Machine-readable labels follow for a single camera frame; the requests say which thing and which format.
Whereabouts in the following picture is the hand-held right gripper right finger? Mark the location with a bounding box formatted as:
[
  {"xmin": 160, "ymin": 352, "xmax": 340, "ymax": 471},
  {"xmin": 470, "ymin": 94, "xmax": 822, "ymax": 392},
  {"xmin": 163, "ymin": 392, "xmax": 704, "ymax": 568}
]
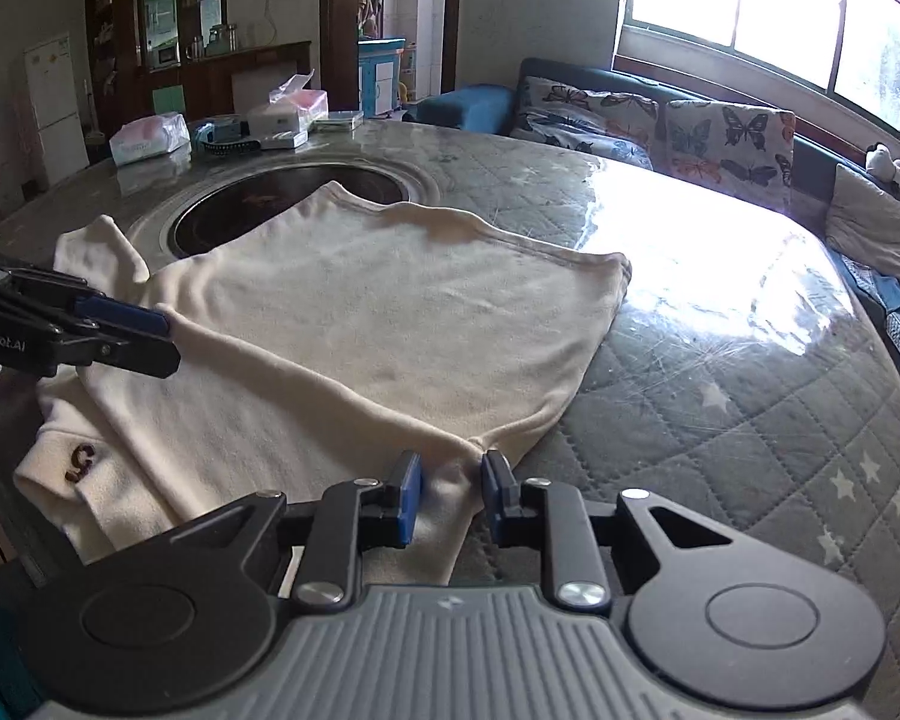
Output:
[{"xmin": 480, "ymin": 448, "xmax": 737, "ymax": 610}]

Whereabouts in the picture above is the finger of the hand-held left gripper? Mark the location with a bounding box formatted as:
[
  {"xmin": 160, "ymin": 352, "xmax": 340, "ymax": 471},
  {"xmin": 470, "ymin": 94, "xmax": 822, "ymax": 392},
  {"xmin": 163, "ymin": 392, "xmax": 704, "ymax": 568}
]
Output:
[
  {"xmin": 0, "ymin": 255, "xmax": 172, "ymax": 337},
  {"xmin": 52, "ymin": 322, "xmax": 182, "ymax": 380}
]

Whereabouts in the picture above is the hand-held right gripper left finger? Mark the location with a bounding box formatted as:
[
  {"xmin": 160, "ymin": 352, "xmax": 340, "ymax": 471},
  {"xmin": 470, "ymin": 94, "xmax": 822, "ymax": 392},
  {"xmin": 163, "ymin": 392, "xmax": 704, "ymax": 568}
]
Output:
[{"xmin": 166, "ymin": 452, "xmax": 426, "ymax": 612}]

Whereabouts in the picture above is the cream long-sleeve garment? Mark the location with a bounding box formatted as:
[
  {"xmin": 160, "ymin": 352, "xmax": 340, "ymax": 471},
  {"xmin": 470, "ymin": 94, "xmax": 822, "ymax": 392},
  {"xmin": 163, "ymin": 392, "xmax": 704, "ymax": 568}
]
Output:
[{"xmin": 13, "ymin": 180, "xmax": 632, "ymax": 586}]

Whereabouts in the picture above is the round black induction cooktop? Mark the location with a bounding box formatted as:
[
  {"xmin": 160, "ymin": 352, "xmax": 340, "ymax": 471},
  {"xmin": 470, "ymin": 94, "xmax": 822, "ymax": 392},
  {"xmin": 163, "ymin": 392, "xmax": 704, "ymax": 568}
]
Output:
[{"xmin": 131, "ymin": 157, "xmax": 443, "ymax": 260}]

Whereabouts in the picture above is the plastic wrapped tissue pack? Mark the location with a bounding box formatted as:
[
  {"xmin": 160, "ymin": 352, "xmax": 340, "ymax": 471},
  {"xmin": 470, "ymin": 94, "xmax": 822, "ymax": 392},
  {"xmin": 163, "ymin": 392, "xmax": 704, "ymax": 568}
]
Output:
[{"xmin": 109, "ymin": 111, "xmax": 194, "ymax": 166}]

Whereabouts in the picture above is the blue smartwatch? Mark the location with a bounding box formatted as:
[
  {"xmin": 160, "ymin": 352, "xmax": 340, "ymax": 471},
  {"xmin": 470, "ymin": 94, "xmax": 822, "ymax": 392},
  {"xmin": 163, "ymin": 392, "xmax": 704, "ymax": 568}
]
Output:
[{"xmin": 195, "ymin": 116, "xmax": 263, "ymax": 158}]

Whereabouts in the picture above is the white refrigerator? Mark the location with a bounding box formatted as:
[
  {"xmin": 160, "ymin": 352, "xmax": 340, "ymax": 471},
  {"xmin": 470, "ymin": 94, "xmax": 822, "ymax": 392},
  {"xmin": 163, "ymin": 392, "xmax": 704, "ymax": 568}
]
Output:
[{"xmin": 22, "ymin": 31, "xmax": 91, "ymax": 181}]

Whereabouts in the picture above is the dark wooden sideboard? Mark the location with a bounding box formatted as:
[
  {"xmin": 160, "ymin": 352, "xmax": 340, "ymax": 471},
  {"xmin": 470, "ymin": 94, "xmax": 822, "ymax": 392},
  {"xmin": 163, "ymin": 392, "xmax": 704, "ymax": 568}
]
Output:
[{"xmin": 150, "ymin": 41, "xmax": 312, "ymax": 121}]

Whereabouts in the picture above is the white tissue box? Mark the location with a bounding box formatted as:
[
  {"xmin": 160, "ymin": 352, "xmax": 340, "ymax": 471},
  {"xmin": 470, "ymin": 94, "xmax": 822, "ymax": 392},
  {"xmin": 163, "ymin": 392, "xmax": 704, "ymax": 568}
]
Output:
[{"xmin": 246, "ymin": 101, "xmax": 316, "ymax": 137}]

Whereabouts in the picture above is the tall wooden display cabinet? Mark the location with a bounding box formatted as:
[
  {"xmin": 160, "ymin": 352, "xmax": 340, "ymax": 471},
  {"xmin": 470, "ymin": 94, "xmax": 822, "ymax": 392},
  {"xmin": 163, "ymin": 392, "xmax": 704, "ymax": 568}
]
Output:
[{"xmin": 84, "ymin": 0, "xmax": 230, "ymax": 136}]

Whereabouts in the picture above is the small blue white cabinet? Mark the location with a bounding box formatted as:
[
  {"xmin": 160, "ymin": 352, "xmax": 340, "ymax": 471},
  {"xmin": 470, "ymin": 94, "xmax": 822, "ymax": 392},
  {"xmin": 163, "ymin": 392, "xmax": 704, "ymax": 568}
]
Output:
[{"xmin": 358, "ymin": 37, "xmax": 408, "ymax": 117}]

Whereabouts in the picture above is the butterfly print pillow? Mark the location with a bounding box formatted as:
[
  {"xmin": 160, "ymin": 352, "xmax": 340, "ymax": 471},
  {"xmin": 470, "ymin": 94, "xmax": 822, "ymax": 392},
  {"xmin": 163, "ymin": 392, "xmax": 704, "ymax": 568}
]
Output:
[
  {"xmin": 664, "ymin": 99, "xmax": 796, "ymax": 200},
  {"xmin": 514, "ymin": 75, "xmax": 661, "ymax": 170}
]

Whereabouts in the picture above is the blue sofa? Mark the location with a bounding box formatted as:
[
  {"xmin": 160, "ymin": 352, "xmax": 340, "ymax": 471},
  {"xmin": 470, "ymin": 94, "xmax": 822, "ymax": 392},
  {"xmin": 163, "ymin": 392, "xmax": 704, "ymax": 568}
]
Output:
[{"xmin": 403, "ymin": 56, "xmax": 900, "ymax": 421}]

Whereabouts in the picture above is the grey pillow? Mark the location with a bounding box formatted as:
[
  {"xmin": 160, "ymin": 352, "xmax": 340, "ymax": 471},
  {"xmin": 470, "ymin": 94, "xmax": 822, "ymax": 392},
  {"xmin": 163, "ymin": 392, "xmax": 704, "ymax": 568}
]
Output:
[{"xmin": 825, "ymin": 163, "xmax": 900, "ymax": 290}]

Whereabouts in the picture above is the panda plush toy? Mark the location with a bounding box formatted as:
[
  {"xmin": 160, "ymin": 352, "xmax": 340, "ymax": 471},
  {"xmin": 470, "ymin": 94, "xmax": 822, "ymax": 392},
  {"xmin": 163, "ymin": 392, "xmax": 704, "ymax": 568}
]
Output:
[{"xmin": 864, "ymin": 142, "xmax": 900, "ymax": 192}]

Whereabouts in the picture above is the window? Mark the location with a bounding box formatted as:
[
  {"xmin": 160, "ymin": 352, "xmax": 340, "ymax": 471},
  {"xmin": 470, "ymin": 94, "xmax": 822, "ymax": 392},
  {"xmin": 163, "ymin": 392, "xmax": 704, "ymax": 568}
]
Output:
[{"xmin": 615, "ymin": 0, "xmax": 900, "ymax": 136}]

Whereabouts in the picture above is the dark wooden door frame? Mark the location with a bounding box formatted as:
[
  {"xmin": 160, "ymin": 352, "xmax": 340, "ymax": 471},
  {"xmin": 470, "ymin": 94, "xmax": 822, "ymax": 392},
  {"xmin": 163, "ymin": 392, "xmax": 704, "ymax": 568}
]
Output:
[{"xmin": 319, "ymin": 0, "xmax": 464, "ymax": 117}]

